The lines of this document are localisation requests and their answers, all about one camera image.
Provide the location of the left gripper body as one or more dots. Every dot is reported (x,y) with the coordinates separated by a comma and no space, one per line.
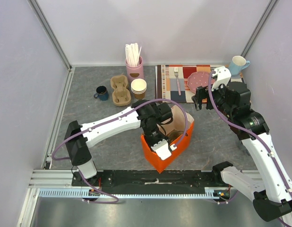
(153,135)

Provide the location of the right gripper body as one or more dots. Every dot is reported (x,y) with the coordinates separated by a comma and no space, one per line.
(206,99)

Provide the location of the cardboard cup carrier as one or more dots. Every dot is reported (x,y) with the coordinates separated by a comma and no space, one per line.
(173,135)

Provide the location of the orange paper gift bag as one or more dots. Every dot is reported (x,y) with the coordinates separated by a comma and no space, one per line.
(178,123)

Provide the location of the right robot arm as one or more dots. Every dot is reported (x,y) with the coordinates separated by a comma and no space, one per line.
(272,198)

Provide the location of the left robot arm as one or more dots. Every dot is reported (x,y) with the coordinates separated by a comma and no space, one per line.
(142,114)

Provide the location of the pink dotted plate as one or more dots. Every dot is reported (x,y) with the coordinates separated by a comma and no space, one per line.
(197,79)

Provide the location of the colourful patchwork placemat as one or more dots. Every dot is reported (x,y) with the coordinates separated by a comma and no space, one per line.
(166,85)

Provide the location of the light blue mug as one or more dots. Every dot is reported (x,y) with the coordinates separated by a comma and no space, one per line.
(237,64)

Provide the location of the stacked cardboard cup carriers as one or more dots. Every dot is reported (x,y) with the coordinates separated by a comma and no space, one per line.
(121,95)

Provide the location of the stack of paper cups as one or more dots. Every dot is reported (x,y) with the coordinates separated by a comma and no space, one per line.
(138,88)

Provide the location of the pink straw holder cup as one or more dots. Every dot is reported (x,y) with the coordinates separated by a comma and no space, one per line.
(135,72)

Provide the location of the dark blue enamel mug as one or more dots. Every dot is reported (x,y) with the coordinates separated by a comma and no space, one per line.
(101,93)

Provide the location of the white wrapped straws bundle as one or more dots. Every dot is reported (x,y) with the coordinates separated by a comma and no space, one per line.
(132,53)

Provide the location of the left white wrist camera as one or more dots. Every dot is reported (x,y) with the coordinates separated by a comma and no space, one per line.
(163,149)

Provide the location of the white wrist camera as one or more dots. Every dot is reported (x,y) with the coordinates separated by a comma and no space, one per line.
(163,149)
(221,75)

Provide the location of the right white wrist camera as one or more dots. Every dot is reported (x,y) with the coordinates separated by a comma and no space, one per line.
(221,75)

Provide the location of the pink handled fork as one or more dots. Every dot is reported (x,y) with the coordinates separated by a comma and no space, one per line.
(176,73)

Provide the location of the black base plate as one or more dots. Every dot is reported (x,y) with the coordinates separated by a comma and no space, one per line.
(154,188)

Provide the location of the slotted cable duct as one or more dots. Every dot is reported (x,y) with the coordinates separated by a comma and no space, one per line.
(87,193)

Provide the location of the aluminium front rail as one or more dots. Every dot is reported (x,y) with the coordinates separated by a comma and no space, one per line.
(42,182)

